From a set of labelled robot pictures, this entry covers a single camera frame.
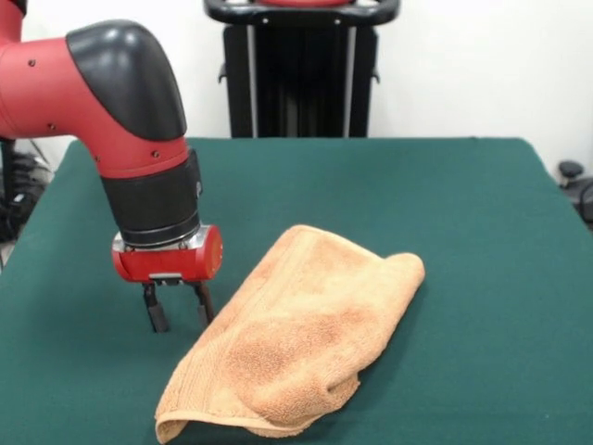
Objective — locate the dark green table cloth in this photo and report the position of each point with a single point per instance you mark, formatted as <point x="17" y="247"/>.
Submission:
<point x="463" y="324"/>

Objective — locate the black equipment heap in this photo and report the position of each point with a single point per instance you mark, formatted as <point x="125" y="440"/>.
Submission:
<point x="23" y="194"/>

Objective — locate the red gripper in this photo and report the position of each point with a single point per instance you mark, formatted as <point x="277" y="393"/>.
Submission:
<point x="185" y="264"/>

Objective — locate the black box device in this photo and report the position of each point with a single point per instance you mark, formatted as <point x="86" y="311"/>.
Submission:
<point x="8" y="181"/>

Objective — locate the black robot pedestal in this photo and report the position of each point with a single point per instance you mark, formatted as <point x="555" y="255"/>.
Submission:
<point x="301" y="92"/>

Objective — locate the tan terry towel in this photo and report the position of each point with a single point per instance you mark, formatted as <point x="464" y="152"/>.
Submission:
<point x="301" y="334"/>

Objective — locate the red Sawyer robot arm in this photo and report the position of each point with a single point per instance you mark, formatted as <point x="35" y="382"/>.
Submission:
<point x="116" y="116"/>

